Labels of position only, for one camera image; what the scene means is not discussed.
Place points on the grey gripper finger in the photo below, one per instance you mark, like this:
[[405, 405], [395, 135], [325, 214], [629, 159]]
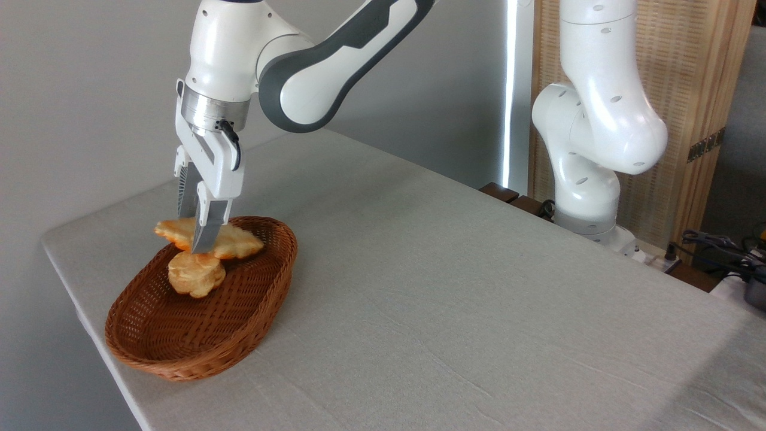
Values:
[[210, 230], [189, 194]]

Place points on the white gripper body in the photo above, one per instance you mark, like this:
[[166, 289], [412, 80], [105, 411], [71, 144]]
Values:
[[215, 167]]

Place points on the leaf-shaped bread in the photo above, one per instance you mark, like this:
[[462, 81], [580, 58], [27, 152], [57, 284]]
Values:
[[240, 244]]

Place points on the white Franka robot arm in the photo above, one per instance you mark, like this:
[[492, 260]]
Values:
[[598, 120]]

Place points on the round bread bun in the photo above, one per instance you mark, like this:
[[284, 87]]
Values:
[[194, 275]]

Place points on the brown wicker oval basket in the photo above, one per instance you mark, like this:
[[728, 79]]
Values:
[[239, 311]]

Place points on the dark brown wooden furniture edge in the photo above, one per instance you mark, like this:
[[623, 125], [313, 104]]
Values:
[[499, 191]]

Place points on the grey tablecloth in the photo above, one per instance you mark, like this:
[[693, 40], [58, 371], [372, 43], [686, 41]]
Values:
[[479, 335]]

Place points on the white power strip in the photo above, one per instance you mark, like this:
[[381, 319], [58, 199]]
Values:
[[649, 256]]

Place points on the wooden rattan folding screen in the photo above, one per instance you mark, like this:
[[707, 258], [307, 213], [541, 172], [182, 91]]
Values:
[[694, 72]]

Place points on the dark metal screen hinge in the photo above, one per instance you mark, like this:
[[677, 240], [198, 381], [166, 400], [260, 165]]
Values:
[[706, 145]]

